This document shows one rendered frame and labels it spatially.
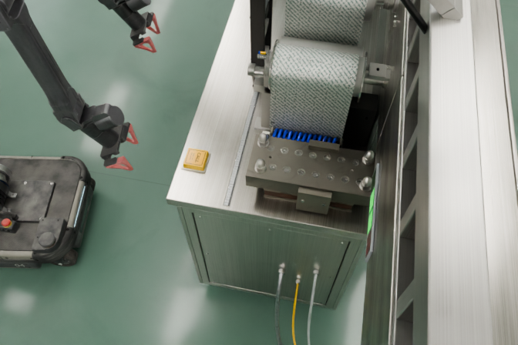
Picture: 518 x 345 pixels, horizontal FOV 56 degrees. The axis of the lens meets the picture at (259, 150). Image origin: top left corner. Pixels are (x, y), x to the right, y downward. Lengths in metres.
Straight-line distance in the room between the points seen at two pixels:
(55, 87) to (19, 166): 1.42
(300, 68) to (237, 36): 0.71
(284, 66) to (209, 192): 0.49
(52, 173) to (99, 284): 0.59
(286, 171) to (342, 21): 0.48
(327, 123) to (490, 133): 0.54
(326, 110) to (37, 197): 1.55
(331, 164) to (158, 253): 1.26
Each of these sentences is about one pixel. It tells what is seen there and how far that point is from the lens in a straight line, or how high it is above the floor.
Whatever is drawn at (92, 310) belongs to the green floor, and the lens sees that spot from 2.51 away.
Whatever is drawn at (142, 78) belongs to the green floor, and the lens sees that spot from 3.19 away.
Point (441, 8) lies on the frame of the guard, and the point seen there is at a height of 1.67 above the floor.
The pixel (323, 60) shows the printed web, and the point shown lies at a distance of 1.39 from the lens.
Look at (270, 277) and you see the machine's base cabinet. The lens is 2.07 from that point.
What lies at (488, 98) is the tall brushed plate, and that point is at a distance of 1.23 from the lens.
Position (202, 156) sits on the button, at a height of 0.92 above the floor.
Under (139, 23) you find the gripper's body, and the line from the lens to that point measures 1.78.
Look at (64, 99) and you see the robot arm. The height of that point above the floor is 1.34.
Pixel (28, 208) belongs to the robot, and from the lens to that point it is 2.53.
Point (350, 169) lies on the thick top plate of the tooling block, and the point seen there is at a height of 1.03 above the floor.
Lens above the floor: 2.29
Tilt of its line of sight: 56 degrees down
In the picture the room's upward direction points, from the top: straight up
